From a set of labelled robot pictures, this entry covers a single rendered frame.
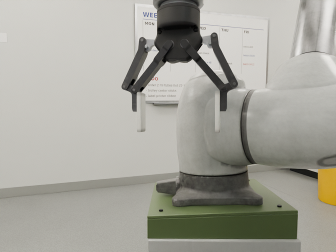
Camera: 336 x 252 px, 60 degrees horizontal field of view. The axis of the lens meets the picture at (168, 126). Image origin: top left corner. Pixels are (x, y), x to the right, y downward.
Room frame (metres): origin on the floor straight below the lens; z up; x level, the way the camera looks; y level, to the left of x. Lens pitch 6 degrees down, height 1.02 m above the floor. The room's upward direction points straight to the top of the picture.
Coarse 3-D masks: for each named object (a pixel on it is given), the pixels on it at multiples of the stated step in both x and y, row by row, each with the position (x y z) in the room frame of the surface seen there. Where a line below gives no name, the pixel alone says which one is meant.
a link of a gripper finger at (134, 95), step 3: (129, 87) 0.52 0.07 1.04; (126, 90) 0.53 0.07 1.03; (129, 90) 0.52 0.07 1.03; (138, 90) 0.52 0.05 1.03; (132, 93) 0.52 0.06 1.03; (135, 93) 0.52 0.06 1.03; (132, 96) 0.52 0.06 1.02; (135, 96) 0.52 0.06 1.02; (132, 99) 0.52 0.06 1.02; (135, 99) 0.52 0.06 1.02; (132, 102) 0.52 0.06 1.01; (135, 102) 0.52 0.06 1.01; (132, 105) 0.52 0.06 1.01; (135, 105) 0.52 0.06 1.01; (132, 108) 0.52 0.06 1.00; (135, 108) 0.52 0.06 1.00; (135, 111) 0.53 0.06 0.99
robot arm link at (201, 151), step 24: (216, 72) 0.62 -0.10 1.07; (192, 96) 0.60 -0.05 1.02; (240, 96) 0.57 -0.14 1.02; (192, 120) 0.59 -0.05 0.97; (240, 120) 0.54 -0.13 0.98; (192, 144) 0.59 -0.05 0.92; (216, 144) 0.56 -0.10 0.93; (240, 144) 0.54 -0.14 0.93; (192, 168) 0.59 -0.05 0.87; (216, 168) 0.58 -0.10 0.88; (240, 168) 0.59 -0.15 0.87
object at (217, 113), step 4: (216, 92) 0.48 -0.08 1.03; (216, 96) 0.48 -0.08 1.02; (216, 100) 0.48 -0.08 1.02; (216, 104) 0.48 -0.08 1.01; (216, 108) 0.48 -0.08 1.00; (216, 112) 0.48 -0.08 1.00; (216, 116) 0.48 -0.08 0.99; (216, 120) 0.48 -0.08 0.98; (216, 124) 0.48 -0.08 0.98; (216, 128) 0.48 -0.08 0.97; (216, 132) 0.48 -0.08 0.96
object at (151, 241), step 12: (156, 240) 0.51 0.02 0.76; (168, 240) 0.51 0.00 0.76; (180, 240) 0.51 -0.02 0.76; (192, 240) 0.51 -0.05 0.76; (204, 240) 0.51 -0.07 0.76; (216, 240) 0.51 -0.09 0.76; (228, 240) 0.51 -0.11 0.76; (240, 240) 0.51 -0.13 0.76; (252, 240) 0.51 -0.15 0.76; (264, 240) 0.51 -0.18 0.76; (276, 240) 0.51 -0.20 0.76; (288, 240) 0.51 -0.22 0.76
